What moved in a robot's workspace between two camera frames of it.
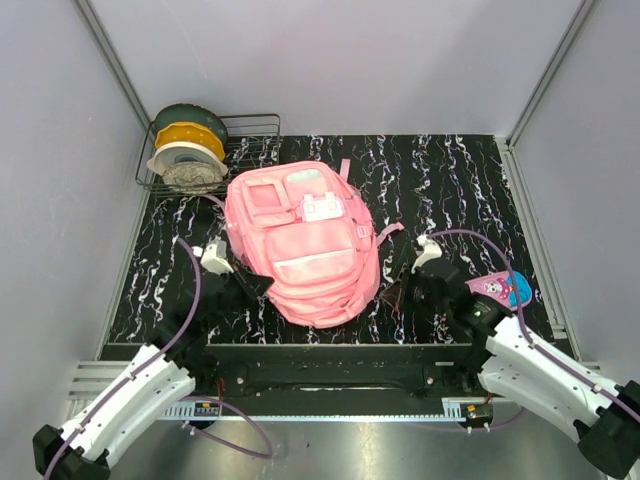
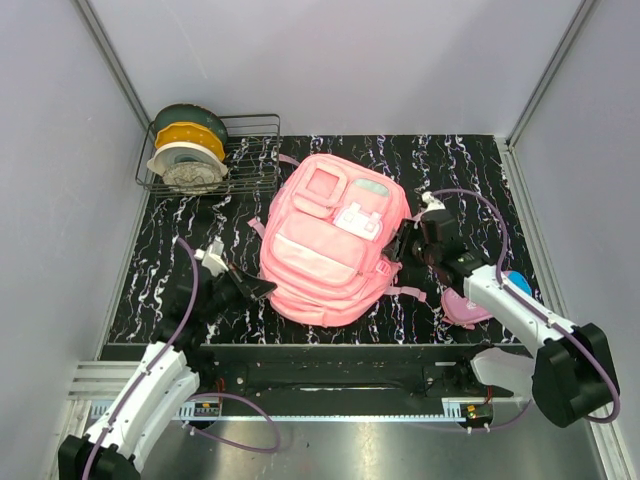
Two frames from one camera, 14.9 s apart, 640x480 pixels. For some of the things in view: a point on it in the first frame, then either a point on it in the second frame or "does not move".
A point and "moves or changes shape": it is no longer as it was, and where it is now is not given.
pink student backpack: (303, 226) moves or changes shape
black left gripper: (258, 284) does not move
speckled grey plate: (193, 177) does not move
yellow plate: (189, 132) does not move
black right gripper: (392, 294) -> (399, 245)
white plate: (185, 152) does not move
